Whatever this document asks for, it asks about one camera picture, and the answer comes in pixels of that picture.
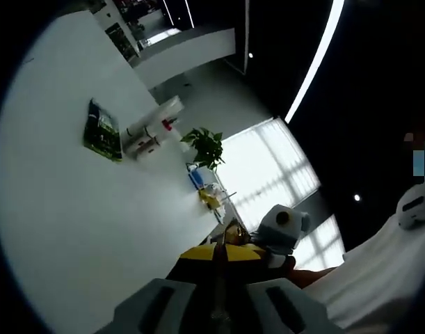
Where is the green foil packet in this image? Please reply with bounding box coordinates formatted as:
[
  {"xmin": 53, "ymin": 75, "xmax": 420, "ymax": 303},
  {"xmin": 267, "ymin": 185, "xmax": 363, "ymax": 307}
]
[{"xmin": 82, "ymin": 98, "xmax": 124, "ymax": 164}]

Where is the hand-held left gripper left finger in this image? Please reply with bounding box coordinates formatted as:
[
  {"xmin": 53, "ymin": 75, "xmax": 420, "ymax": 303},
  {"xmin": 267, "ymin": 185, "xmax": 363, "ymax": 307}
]
[{"xmin": 105, "ymin": 244, "xmax": 218, "ymax": 334}]

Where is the white chest device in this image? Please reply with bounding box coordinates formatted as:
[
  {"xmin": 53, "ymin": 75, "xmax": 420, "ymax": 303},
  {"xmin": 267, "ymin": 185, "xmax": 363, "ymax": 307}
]
[{"xmin": 395, "ymin": 183, "xmax": 425, "ymax": 231}]

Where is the gold foil packet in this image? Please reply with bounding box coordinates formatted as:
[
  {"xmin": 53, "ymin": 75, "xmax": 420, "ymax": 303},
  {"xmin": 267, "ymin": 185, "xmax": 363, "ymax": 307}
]
[{"xmin": 211, "ymin": 218, "xmax": 251, "ymax": 323}]

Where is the bright window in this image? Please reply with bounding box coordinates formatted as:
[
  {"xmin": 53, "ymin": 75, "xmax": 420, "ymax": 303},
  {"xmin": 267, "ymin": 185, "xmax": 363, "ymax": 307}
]
[{"xmin": 214, "ymin": 116, "xmax": 346, "ymax": 273}]

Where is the blue white pack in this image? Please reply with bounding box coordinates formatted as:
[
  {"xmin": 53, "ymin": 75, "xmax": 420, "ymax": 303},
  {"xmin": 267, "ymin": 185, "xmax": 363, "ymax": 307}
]
[{"xmin": 185, "ymin": 161, "xmax": 207, "ymax": 191}]

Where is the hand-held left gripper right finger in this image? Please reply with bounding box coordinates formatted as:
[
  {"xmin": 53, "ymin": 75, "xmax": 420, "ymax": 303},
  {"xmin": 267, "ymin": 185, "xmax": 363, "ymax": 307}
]
[{"xmin": 224, "ymin": 243, "xmax": 339, "ymax": 334}]

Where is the tall red label skincare bottle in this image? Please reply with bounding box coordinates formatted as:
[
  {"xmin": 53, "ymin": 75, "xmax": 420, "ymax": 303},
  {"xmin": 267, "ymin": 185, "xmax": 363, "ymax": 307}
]
[{"xmin": 124, "ymin": 96, "xmax": 184, "ymax": 145}]

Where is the yellow white plastic item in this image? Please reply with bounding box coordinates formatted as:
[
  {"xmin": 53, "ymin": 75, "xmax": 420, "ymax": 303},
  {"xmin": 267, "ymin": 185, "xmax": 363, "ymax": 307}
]
[{"xmin": 197, "ymin": 182, "xmax": 238, "ymax": 223}]

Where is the green potted plant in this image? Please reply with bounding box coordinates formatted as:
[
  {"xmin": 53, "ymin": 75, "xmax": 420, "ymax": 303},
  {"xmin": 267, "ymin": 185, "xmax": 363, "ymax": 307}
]
[{"xmin": 179, "ymin": 127, "xmax": 226, "ymax": 174}]

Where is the wide ceiling strip light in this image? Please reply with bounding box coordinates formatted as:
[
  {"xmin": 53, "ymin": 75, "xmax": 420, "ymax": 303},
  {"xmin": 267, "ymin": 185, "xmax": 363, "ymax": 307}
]
[{"xmin": 284, "ymin": 0, "xmax": 346, "ymax": 122}]

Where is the person's white shirt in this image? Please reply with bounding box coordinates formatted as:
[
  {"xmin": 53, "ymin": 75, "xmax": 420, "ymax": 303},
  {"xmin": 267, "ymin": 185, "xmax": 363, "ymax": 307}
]
[{"xmin": 295, "ymin": 180, "xmax": 425, "ymax": 330}]

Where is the short red label skincare bottle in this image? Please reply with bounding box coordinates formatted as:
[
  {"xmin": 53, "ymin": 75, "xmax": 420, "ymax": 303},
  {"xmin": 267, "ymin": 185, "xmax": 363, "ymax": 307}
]
[{"xmin": 130, "ymin": 137, "xmax": 163, "ymax": 161}]

